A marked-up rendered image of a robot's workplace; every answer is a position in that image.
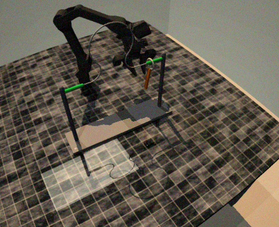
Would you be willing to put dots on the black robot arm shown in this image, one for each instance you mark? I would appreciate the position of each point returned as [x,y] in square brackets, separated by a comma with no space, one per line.
[62,21]

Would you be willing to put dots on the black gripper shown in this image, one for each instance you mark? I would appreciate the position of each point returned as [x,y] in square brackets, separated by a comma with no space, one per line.
[133,54]

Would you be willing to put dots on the orange rectangular bar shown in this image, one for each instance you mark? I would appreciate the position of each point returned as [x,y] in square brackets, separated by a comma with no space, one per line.
[148,74]

